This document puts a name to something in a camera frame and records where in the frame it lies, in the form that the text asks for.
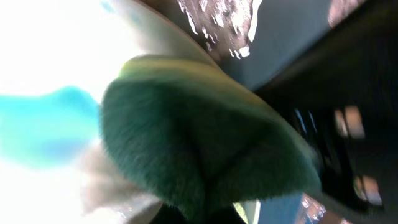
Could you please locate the green yellow sponge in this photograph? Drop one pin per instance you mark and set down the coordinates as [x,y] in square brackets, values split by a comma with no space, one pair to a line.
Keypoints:
[187,133]

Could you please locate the white plate top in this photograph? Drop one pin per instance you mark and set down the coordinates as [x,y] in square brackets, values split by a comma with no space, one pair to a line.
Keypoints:
[57,59]

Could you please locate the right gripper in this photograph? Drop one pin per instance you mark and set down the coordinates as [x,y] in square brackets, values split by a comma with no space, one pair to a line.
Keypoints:
[341,96]

